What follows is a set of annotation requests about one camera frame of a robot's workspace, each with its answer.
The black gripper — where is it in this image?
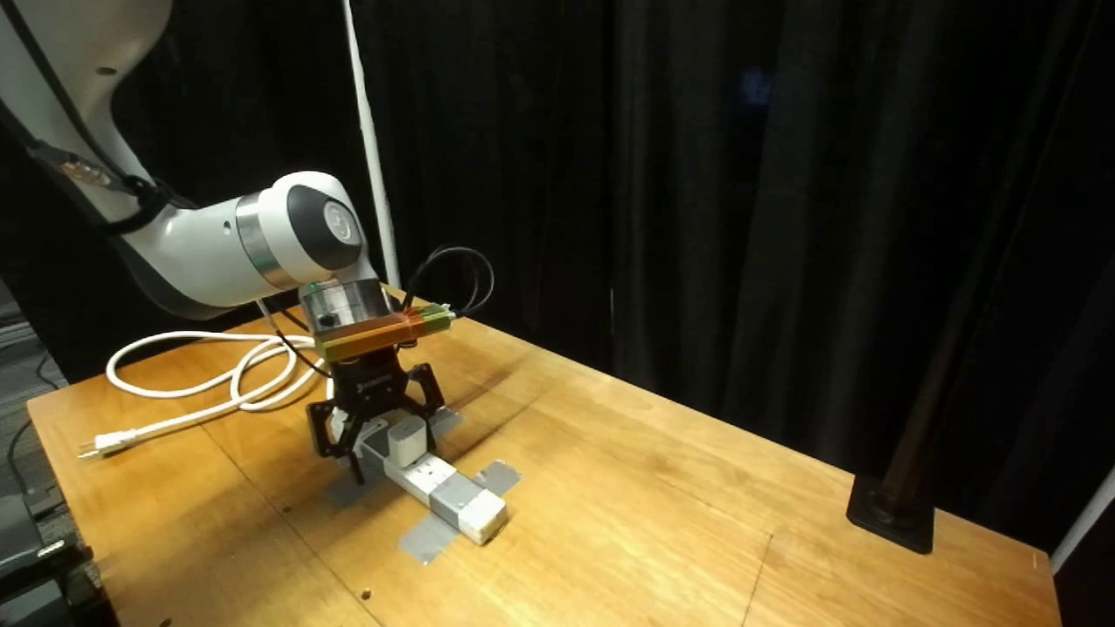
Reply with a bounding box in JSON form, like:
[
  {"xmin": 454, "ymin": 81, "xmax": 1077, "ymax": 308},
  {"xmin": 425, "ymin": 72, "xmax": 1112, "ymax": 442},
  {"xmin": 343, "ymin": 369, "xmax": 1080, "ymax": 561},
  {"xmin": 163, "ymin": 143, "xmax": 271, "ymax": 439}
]
[{"xmin": 303, "ymin": 344, "xmax": 454, "ymax": 486}]

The white charger head cube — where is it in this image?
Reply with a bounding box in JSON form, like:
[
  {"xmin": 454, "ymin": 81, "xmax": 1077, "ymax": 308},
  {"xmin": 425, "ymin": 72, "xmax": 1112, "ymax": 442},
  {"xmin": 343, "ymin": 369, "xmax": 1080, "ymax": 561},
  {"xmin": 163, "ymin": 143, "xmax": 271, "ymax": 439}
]
[{"xmin": 380, "ymin": 414, "xmax": 433, "ymax": 469}]

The white power strip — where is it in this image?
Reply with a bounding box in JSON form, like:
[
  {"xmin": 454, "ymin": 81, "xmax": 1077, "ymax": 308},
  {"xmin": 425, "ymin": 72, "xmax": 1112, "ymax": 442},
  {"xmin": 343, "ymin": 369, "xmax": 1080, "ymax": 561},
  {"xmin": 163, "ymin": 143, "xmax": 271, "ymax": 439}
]
[{"xmin": 346, "ymin": 418, "xmax": 516, "ymax": 547}]

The thin white pole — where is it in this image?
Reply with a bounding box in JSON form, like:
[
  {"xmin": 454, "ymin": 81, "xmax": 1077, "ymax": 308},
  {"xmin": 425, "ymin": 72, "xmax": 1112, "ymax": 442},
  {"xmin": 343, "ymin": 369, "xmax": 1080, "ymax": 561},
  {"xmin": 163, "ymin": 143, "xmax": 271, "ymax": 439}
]
[{"xmin": 337, "ymin": 0, "xmax": 404, "ymax": 292}]

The black curtain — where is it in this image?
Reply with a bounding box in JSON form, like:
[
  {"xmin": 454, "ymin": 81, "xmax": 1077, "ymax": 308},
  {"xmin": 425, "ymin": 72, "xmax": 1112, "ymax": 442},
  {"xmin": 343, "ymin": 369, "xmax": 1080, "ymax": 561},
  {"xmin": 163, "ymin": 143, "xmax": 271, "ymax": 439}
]
[{"xmin": 0, "ymin": 0, "xmax": 1115, "ymax": 550}]

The slanted white pole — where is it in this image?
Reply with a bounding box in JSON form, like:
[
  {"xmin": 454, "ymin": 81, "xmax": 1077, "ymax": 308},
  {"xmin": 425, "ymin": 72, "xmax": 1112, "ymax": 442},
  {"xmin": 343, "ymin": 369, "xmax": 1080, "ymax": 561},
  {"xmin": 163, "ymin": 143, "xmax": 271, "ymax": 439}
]
[{"xmin": 1044, "ymin": 462, "xmax": 1115, "ymax": 576}]

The long grey duct tape strip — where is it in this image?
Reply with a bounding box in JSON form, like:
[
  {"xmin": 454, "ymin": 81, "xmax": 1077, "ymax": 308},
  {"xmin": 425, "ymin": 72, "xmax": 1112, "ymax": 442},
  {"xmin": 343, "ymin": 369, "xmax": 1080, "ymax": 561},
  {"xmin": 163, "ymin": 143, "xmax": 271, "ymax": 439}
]
[{"xmin": 327, "ymin": 399, "xmax": 467, "ymax": 510}]

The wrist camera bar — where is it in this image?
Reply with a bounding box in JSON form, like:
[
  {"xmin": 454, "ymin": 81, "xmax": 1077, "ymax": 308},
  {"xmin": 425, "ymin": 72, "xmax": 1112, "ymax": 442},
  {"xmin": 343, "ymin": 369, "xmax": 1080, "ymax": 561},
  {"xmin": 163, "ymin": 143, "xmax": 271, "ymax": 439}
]
[{"xmin": 315, "ymin": 301, "xmax": 459, "ymax": 366}]

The short grey duct tape strip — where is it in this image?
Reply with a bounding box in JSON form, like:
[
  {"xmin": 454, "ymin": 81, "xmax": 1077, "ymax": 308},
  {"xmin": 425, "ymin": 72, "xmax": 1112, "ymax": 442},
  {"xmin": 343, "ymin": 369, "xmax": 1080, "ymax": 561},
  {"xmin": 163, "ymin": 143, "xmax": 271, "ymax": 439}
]
[{"xmin": 397, "ymin": 461, "xmax": 522, "ymax": 566}]

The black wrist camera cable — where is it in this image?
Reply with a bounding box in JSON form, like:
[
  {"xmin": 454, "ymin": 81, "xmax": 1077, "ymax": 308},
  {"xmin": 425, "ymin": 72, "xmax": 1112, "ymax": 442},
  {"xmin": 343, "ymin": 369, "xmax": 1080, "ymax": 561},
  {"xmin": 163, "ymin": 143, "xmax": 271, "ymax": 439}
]
[{"xmin": 397, "ymin": 244, "xmax": 503, "ymax": 324}]

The white power strip cable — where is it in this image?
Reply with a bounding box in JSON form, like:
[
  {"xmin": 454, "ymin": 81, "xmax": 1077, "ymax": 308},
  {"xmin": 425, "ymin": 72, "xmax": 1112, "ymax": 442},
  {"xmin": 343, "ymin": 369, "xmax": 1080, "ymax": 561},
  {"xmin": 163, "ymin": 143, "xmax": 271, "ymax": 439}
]
[{"xmin": 78, "ymin": 327, "xmax": 346, "ymax": 462}]

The upright frame pole with base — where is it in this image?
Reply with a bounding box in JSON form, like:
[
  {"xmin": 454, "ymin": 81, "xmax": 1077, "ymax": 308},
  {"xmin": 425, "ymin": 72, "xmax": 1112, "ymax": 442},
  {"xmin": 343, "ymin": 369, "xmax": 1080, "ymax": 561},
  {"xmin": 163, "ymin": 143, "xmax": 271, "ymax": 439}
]
[{"xmin": 842, "ymin": 0, "xmax": 1083, "ymax": 557}]

